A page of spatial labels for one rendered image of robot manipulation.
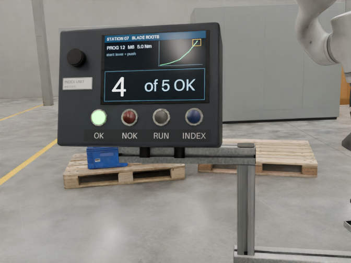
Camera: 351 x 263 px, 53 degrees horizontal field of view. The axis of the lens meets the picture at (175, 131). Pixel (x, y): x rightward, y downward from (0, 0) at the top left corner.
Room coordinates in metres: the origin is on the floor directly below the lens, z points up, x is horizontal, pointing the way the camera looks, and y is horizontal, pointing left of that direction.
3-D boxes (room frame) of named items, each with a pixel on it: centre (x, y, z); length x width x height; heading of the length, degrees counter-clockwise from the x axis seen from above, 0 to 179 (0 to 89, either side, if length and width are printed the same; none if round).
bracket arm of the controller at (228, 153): (0.60, -0.02, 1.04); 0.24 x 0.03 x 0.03; 79
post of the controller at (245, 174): (0.58, -0.12, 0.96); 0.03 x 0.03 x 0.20; 79
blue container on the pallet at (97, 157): (3.73, 0.73, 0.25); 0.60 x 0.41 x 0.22; 8
